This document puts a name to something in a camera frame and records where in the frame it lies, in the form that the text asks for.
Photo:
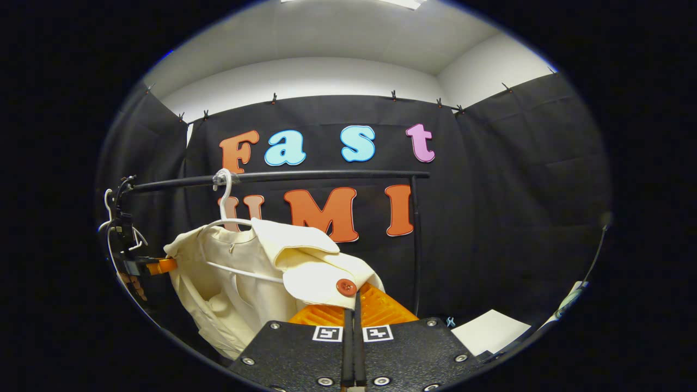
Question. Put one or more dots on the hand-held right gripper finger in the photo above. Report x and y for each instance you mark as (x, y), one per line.
(359, 354)
(347, 354)

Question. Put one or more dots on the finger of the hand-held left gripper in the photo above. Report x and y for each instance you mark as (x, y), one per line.
(163, 265)

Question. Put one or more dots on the cream button shirt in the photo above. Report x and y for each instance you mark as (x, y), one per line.
(245, 305)

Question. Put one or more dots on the white plastic hanger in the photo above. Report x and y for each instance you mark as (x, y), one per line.
(108, 209)
(225, 201)

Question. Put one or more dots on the black clothes rack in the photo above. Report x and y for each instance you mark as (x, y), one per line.
(326, 176)

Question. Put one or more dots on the white ribbed case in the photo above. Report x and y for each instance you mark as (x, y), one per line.
(490, 332)

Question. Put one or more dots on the black backdrop cloth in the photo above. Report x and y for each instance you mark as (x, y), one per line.
(490, 190)

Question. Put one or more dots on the white side table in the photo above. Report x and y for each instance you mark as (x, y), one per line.
(569, 302)

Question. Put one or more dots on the row of black clips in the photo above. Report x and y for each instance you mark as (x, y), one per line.
(393, 96)

